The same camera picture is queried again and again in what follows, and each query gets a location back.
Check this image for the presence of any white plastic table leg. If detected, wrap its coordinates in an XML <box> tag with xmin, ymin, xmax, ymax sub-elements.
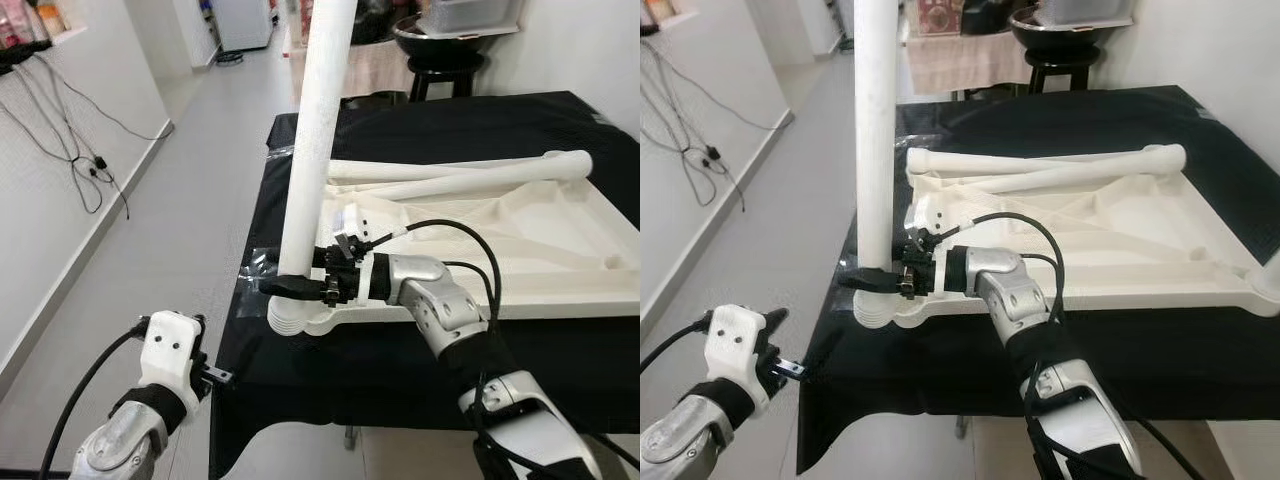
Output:
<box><xmin>328</xmin><ymin>155</ymin><xmax>566</xmax><ymax>183</ymax></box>
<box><xmin>368</xmin><ymin>148</ymin><xmax>594</xmax><ymax>203</ymax></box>
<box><xmin>955</xmin><ymin>145</ymin><xmax>1188</xmax><ymax>198</ymax></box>
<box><xmin>905</xmin><ymin>148</ymin><xmax>1151</xmax><ymax>179</ymax></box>
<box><xmin>275</xmin><ymin>0</ymin><xmax>359</xmax><ymax>301</ymax></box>
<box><xmin>853</xmin><ymin>0</ymin><xmax>901</xmax><ymax>291</ymax></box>
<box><xmin>1243</xmin><ymin>268</ymin><xmax>1280</xmax><ymax>303</ymax></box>

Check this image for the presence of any black power strip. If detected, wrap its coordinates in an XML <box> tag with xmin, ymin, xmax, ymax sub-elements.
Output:
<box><xmin>0</xmin><ymin>42</ymin><xmax>51</xmax><ymax>73</ymax></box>

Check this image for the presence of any red printed box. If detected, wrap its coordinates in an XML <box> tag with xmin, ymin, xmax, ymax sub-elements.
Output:
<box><xmin>918</xmin><ymin>0</ymin><xmax>966</xmax><ymax>37</ymax></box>

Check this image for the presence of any black wok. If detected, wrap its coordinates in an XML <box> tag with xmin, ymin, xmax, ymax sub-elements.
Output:
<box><xmin>392</xmin><ymin>15</ymin><xmax>491</xmax><ymax>63</ymax></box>
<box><xmin>1008</xmin><ymin>8</ymin><xmax>1106</xmax><ymax>56</ymax></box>

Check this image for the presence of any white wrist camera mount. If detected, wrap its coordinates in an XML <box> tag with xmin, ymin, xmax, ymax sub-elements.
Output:
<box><xmin>138</xmin><ymin>312</ymin><xmax>209</xmax><ymax>413</ymax></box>
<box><xmin>325</xmin><ymin>205</ymin><xmax>386</xmax><ymax>301</ymax></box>
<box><xmin>903</xmin><ymin>195</ymin><xmax>959</xmax><ymax>296</ymax></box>
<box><xmin>705</xmin><ymin>305</ymin><xmax>776</xmax><ymax>411</ymax></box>

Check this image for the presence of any black wall cable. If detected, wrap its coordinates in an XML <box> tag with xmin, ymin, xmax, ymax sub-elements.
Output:
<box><xmin>0</xmin><ymin>50</ymin><xmax>133</xmax><ymax>219</ymax></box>
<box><xmin>40</xmin><ymin>55</ymin><xmax>166</xmax><ymax>141</ymax></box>
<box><xmin>660</xmin><ymin>50</ymin><xmax>791</xmax><ymax>131</ymax></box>
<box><xmin>640</xmin><ymin>40</ymin><xmax>746</xmax><ymax>213</ymax></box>

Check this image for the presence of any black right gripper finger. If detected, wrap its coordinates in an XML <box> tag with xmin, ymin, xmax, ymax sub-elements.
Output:
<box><xmin>259</xmin><ymin>275</ymin><xmax>331</xmax><ymax>299</ymax></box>
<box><xmin>839</xmin><ymin>268</ymin><xmax>906</xmax><ymax>293</ymax></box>

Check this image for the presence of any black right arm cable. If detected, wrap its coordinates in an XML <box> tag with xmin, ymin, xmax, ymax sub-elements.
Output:
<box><xmin>940</xmin><ymin>212</ymin><xmax>1211</xmax><ymax>480</ymax></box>
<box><xmin>365</xmin><ymin>218</ymin><xmax>641</xmax><ymax>480</ymax></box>

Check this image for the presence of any black bag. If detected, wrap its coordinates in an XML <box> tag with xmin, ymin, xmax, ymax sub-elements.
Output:
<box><xmin>350</xmin><ymin>0</ymin><xmax>401</xmax><ymax>43</ymax></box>
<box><xmin>960</xmin><ymin>0</ymin><xmax>1016</xmax><ymax>36</ymax></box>

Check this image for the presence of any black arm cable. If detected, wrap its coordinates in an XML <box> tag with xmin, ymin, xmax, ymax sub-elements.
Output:
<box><xmin>940</xmin><ymin>212</ymin><xmax>1211</xmax><ymax>480</ymax></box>
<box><xmin>365</xmin><ymin>218</ymin><xmax>641</xmax><ymax>480</ymax></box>
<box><xmin>640</xmin><ymin>318</ymin><xmax>713</xmax><ymax>371</ymax></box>
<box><xmin>38</xmin><ymin>322</ymin><xmax>151</xmax><ymax>480</ymax></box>

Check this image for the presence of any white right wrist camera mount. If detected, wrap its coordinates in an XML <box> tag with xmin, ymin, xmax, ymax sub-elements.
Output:
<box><xmin>903</xmin><ymin>195</ymin><xmax>959</xmax><ymax>296</ymax></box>
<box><xmin>325</xmin><ymin>205</ymin><xmax>386</xmax><ymax>301</ymax></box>

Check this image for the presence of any black tablecloth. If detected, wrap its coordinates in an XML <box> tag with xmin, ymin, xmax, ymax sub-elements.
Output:
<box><xmin>795</xmin><ymin>85</ymin><xmax>1280</xmax><ymax>476</ymax></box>
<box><xmin>210</xmin><ymin>90</ymin><xmax>641</xmax><ymax>476</ymax></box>

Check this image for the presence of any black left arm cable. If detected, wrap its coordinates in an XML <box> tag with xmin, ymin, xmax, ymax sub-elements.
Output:
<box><xmin>640</xmin><ymin>318</ymin><xmax>713</xmax><ymax>371</ymax></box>
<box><xmin>38</xmin><ymin>322</ymin><xmax>151</xmax><ymax>480</ymax></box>

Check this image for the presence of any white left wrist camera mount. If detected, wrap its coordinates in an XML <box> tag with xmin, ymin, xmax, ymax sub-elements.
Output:
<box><xmin>705</xmin><ymin>305</ymin><xmax>776</xmax><ymax>411</ymax></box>
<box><xmin>138</xmin><ymin>312</ymin><xmax>209</xmax><ymax>413</ymax></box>

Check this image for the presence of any clear plastic storage box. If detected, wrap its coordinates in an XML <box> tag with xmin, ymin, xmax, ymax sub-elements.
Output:
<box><xmin>1035</xmin><ymin>0</ymin><xmax>1136</xmax><ymax>29</ymax></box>
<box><xmin>420</xmin><ymin>0</ymin><xmax>523</xmax><ymax>36</ymax></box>

